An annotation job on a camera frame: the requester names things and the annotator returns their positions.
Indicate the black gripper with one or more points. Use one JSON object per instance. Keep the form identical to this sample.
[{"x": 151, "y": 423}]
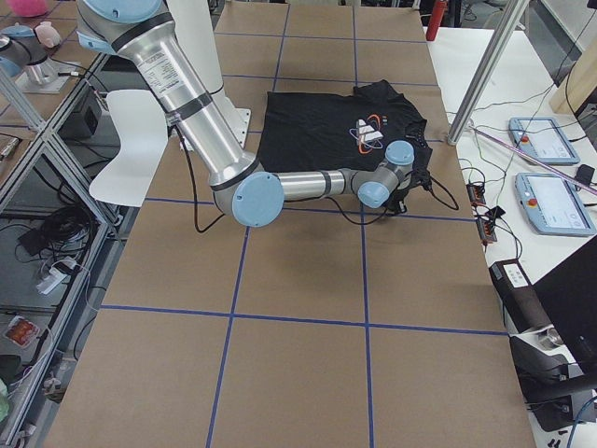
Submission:
[{"x": 397, "y": 202}]

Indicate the black graphic t-shirt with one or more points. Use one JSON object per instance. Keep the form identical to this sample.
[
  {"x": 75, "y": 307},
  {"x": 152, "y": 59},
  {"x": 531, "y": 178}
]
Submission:
[{"x": 324, "y": 131}]

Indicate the metal reacher grabber tool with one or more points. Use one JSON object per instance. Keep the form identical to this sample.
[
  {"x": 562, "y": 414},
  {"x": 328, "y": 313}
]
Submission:
[{"x": 537, "y": 162}]

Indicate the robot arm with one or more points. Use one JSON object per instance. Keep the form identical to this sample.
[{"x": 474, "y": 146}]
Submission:
[{"x": 144, "y": 32}]

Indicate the far teach pendant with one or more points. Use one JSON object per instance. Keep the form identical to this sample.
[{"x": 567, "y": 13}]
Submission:
[{"x": 543, "y": 139}]

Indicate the teach pendant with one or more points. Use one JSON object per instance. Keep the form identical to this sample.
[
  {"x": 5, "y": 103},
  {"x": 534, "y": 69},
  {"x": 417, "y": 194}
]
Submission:
[
  {"x": 543, "y": 139},
  {"x": 552, "y": 206}
]

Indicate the near teach pendant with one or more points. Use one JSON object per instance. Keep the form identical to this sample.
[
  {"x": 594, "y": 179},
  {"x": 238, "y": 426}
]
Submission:
[{"x": 552, "y": 206}]

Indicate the red fire extinguisher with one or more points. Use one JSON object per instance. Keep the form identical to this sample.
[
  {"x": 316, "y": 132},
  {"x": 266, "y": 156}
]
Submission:
[{"x": 435, "y": 20}]

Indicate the black monitor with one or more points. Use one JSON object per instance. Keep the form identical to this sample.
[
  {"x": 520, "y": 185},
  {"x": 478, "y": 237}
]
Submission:
[{"x": 568, "y": 296}]

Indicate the white plastic chair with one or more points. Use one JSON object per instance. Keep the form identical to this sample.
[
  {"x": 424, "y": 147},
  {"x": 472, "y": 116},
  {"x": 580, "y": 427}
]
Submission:
[{"x": 142, "y": 132}]

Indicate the aluminium frame post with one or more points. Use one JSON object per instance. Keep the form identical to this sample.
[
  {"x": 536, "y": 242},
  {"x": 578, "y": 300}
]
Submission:
[{"x": 487, "y": 64}]

